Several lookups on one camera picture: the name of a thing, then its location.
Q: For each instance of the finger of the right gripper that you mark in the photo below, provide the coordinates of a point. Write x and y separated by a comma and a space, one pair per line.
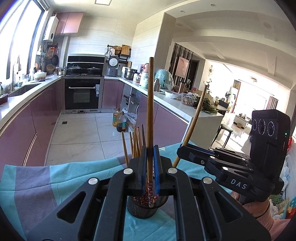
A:
201, 157
197, 151

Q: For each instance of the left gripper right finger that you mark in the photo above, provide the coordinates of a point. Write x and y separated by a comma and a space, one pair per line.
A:
203, 209

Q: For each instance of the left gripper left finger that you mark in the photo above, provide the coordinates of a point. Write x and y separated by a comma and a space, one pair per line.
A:
96, 210

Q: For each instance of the bamboo chopstick one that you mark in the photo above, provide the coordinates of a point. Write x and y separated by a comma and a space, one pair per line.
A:
194, 119

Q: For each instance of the bamboo chopstick eight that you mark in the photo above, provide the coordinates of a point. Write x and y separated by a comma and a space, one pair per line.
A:
125, 149

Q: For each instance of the bamboo chopstick two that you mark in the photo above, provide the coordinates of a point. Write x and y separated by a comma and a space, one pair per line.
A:
150, 130

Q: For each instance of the bamboo chopstick three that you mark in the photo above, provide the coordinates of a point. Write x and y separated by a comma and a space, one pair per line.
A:
143, 136

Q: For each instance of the bamboo chopstick five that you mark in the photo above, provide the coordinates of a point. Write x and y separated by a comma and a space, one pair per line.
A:
137, 145

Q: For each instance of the pink sleeve right forearm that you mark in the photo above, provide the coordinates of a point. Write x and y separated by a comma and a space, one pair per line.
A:
279, 229

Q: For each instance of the kitchen faucet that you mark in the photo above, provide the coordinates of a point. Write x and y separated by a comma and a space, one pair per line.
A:
14, 83

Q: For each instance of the right hand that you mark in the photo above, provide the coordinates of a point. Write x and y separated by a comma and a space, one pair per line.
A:
256, 208

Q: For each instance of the black mesh cup holder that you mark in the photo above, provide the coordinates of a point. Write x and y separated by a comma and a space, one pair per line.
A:
143, 211

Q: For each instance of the leafy green vegetables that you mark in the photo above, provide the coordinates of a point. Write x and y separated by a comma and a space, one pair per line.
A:
207, 107

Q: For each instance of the teal grey tablecloth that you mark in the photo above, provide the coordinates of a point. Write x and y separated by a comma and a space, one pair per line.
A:
29, 194

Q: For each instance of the mint green air fryer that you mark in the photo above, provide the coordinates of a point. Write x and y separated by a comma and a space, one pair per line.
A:
165, 79

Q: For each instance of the dark soy sauce bottle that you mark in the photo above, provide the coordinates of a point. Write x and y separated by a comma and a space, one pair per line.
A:
121, 122

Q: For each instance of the pink thermos jug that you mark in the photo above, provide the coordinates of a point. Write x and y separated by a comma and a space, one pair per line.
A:
144, 76

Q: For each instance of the cooking oil bottle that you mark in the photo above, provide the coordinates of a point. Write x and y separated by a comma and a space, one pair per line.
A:
115, 117

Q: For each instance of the steel stock pot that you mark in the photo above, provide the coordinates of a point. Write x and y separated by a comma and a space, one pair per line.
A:
129, 73

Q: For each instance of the black built-in oven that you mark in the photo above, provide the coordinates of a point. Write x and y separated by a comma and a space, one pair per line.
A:
83, 83

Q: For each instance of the ceiling light panel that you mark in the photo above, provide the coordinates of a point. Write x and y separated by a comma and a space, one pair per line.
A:
103, 2

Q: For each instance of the pink upper cabinet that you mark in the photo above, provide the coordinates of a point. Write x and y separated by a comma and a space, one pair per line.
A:
69, 23

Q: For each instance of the white water heater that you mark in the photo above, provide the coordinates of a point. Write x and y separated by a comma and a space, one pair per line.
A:
50, 29

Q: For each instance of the black camera box right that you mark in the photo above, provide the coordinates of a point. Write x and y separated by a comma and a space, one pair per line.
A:
270, 133

